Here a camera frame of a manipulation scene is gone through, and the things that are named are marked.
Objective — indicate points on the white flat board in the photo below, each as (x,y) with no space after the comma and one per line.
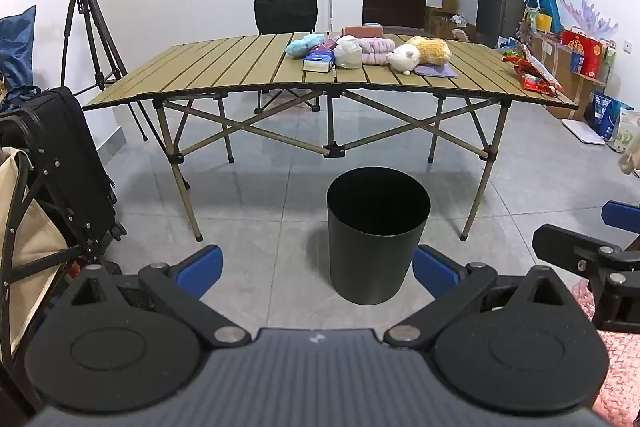
(582,132)

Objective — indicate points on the red snack packet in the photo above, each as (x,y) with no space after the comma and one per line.
(532,74)

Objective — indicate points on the red gift box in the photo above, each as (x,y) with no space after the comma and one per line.
(585,52)

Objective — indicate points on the pink fuzzy towel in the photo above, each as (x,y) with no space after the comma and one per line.
(377,51)

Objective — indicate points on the blue white tissue pack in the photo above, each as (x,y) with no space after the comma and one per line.
(317,64)

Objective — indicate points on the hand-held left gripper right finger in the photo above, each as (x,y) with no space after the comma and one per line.
(435,272)

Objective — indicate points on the light blue fluffy ball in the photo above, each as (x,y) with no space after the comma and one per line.
(302,44)

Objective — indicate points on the black tripod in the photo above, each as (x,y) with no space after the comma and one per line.
(82,7)

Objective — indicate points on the yellow gift bag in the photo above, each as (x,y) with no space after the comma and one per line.
(543,23)

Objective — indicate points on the black folding chair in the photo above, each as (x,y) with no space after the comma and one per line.
(285,14)

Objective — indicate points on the black suitcase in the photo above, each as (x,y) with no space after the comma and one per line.
(70,157)

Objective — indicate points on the white green bag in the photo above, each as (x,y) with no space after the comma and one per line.
(627,129)

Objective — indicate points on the large cardboard box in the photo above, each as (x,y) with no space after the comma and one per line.
(555,57)

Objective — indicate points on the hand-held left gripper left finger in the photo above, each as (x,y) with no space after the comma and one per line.
(202,269)

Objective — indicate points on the tan folding table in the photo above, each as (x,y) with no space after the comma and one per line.
(210,67)

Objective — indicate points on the blue cushion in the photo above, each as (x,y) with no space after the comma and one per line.
(17,47)

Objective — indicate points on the purple coral wall decoration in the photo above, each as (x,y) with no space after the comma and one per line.
(592,17)

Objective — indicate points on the white iridescent organza bag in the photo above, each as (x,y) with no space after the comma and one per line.
(347,54)

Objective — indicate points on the pink glitter pouch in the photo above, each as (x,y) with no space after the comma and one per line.
(328,43)

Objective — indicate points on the black trash bin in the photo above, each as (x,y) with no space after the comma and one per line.
(377,252)

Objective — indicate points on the blue printed bag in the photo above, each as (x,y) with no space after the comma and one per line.
(607,112)

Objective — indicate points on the brown box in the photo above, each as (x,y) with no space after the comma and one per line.
(355,32)

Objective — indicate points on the yellow plush toy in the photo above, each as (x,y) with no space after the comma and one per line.
(432,49)

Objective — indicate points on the white plush toy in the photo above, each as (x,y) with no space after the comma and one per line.
(404,59)

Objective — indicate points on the small cardboard box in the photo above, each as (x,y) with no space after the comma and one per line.
(442,19)

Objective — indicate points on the blue gift bag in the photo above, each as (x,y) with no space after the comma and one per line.
(552,9)

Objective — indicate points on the beige plush toy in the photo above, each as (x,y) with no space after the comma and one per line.
(629,159)

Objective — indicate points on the pink fluffy rug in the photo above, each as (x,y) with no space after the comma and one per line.
(620,372)

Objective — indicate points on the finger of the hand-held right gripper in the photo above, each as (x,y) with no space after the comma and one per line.
(622,217)
(565,252)

